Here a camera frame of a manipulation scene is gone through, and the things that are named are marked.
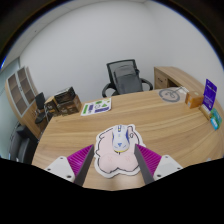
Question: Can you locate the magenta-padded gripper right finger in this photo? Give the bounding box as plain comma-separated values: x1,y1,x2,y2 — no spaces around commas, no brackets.
133,143,184,185

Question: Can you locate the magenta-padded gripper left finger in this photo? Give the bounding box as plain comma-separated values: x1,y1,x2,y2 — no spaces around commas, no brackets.
44,143,96,187

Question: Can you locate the white blue yellow computer mouse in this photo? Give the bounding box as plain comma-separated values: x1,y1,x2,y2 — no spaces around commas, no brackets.
111,124,130,154

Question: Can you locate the pink pig-shaped mouse pad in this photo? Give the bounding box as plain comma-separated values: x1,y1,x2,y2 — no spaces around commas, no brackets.
93,123,147,179

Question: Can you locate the black leather chair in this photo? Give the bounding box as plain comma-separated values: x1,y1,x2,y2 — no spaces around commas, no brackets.
8,122,38,164

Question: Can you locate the brown printed cardboard box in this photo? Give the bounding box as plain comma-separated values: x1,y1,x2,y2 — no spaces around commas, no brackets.
44,94,83,118

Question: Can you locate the blue wipes packet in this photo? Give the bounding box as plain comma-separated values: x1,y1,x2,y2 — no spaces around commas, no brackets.
209,117,220,131

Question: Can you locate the white green purple leaflet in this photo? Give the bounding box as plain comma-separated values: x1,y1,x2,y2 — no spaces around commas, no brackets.
80,97,113,117

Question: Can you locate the green wipes packet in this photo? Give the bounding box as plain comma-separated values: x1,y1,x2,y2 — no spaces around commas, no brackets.
209,108,223,129

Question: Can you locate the grey circle print mat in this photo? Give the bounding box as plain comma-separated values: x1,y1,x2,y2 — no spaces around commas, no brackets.
157,86,190,103

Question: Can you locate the dark box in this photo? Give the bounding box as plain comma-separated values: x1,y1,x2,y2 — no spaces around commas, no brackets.
53,86,76,105

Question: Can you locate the wooden shelf unit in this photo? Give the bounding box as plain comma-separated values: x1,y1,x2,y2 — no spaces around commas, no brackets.
4,65,43,139

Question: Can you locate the purple pouch package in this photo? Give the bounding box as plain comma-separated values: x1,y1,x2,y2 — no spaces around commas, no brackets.
202,78,218,112

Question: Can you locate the wooden side desk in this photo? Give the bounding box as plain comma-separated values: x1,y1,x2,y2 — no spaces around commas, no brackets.
153,65,209,98

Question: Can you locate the grey backpack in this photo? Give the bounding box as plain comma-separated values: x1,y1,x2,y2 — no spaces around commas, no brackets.
113,64,144,95

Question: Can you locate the black mesh office chair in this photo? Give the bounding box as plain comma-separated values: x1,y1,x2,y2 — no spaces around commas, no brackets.
101,59,154,98

